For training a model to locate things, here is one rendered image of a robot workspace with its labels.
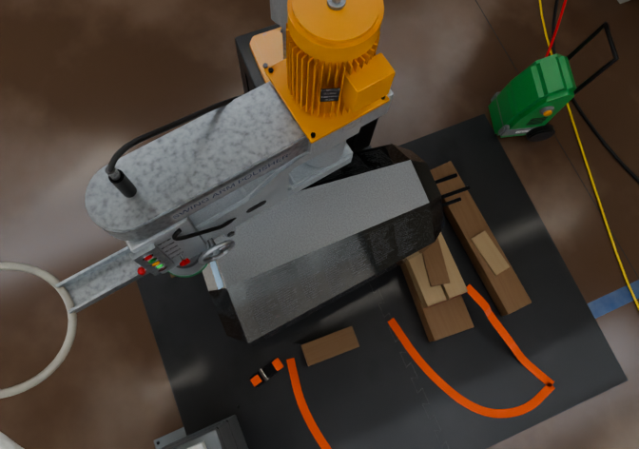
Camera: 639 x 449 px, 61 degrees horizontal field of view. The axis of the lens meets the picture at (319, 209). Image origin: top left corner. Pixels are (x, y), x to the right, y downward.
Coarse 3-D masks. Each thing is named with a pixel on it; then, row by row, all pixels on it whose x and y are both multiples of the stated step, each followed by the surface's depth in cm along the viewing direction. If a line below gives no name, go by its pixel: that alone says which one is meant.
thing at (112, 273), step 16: (112, 256) 207; (128, 256) 212; (80, 272) 205; (96, 272) 210; (112, 272) 210; (128, 272) 210; (80, 288) 207; (96, 288) 208; (112, 288) 204; (80, 304) 201
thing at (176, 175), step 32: (256, 96) 166; (192, 128) 162; (224, 128) 162; (256, 128) 163; (288, 128) 163; (352, 128) 175; (128, 160) 158; (160, 160) 159; (192, 160) 159; (224, 160) 160; (256, 160) 160; (288, 160) 172; (96, 192) 155; (160, 192) 156; (192, 192) 156; (224, 192) 165; (128, 224) 153; (160, 224) 160
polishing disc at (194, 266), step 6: (192, 258) 233; (198, 258) 233; (186, 264) 232; (192, 264) 232; (198, 264) 232; (204, 264) 232; (174, 270) 231; (180, 270) 231; (186, 270) 231; (192, 270) 231; (198, 270) 231
